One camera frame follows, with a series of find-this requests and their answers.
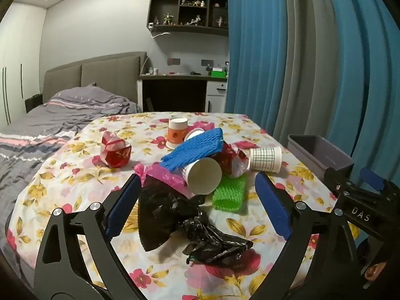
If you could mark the narrow blue curtain panel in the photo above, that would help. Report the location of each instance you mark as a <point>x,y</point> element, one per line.
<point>250,53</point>

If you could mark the row of small figurines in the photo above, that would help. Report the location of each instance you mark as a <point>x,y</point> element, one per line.
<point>168,19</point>

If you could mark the black nightstand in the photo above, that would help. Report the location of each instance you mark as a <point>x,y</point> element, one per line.
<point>32,103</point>

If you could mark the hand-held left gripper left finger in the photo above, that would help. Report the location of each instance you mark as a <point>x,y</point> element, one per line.
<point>122,206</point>

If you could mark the green box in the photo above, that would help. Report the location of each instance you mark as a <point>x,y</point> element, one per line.
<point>218,74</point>

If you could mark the small white paper cup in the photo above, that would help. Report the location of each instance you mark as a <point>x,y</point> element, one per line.
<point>192,134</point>

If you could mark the person's right hand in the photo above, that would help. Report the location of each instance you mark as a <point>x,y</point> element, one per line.
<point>376,272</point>

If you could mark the dark wall socket plate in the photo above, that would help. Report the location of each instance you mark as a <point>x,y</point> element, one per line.
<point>207,62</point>
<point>173,61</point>

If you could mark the grey padded headboard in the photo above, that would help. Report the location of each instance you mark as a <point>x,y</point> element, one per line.
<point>106,72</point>

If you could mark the small white jar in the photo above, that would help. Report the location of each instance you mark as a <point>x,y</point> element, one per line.
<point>155,71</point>

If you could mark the red silver foil wrapper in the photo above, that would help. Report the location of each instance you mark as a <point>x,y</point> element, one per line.
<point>229,161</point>

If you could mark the grid patterned paper cup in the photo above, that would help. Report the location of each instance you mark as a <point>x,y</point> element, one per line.
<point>265,159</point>

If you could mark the large white paper cup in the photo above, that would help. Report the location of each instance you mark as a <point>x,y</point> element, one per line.
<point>203,176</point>

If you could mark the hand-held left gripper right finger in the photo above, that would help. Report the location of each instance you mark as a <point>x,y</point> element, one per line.
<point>275,206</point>

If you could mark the dark wall shelf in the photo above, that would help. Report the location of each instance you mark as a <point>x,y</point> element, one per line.
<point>162,3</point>

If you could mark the grey curtain panel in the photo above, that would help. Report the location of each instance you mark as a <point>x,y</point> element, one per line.
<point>306,68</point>

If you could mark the pink plastic bag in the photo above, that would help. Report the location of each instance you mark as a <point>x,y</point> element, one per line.
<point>162,176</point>

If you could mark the black plastic bag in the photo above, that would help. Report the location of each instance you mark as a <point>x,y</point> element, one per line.
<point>159,215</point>

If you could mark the blue foam net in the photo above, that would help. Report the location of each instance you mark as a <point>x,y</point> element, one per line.
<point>193,150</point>

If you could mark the orange paper cup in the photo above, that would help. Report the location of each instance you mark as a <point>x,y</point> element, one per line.
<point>176,134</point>

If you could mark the green foam net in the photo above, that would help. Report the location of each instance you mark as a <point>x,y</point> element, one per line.
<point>229,195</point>

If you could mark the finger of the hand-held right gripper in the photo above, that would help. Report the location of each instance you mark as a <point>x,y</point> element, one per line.
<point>372,178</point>
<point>336,179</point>

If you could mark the white drawer cabinet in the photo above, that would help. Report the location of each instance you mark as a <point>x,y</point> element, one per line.
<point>215,100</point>

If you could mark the white wardrobe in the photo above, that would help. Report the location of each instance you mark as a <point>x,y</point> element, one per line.
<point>18,53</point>

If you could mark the dark top desk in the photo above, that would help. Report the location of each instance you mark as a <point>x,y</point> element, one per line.
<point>175,77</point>

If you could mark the purple plastic bin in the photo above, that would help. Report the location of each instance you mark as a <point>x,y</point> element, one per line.
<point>312,153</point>

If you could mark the wide blue curtain panel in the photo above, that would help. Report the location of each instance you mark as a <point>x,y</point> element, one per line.
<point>368,84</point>

